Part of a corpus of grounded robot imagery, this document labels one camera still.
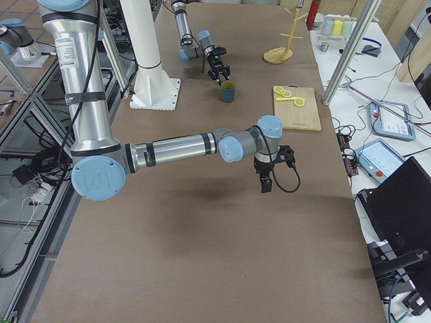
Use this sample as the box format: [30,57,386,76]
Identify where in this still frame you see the wooden cup storage rack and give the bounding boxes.
[263,6,308,65]

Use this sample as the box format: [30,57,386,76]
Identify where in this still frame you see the light blue cup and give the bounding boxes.
[341,21,355,38]

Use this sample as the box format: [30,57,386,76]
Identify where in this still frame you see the wooden cutting board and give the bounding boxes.
[273,85,321,131]

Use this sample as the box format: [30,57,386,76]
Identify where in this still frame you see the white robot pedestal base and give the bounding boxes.
[120,0,180,111]

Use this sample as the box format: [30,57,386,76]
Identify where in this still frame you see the blue teach pendant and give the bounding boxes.
[368,101,416,141]
[356,139,406,184]

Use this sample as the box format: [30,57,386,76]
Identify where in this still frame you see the yellow cup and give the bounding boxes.
[331,20,343,36]

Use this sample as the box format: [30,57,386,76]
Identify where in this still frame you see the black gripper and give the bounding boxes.
[207,56,230,83]
[253,157,274,193]

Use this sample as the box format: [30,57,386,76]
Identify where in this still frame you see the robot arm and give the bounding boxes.
[38,1,286,201]
[170,0,230,85]

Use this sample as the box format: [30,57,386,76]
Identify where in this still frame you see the small metal cup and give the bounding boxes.
[319,42,329,52]

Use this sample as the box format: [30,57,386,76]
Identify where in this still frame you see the yellow plastic knife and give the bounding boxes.
[275,97,297,102]

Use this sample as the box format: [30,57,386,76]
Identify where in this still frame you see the lemon slice top of pair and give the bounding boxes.
[294,97,306,107]

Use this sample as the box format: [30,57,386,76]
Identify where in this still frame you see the blue teach pendant far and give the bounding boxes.
[368,101,416,141]

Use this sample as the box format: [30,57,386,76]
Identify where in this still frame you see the blue teach pendant near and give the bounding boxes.
[356,139,406,184]

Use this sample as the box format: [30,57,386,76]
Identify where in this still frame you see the metal grabber stick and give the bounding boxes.
[342,75,431,137]

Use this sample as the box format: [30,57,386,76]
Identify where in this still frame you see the aluminium frame post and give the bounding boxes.
[322,0,381,106]

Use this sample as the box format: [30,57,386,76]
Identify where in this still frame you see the black monitor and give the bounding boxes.
[360,157,430,294]

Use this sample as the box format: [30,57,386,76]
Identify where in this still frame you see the dark blue ribbed mug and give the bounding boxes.
[220,80,235,103]

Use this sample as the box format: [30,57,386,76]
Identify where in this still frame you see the grey cup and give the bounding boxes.
[321,17,334,36]

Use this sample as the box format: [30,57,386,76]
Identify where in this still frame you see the red cylinder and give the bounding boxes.
[306,0,321,31]

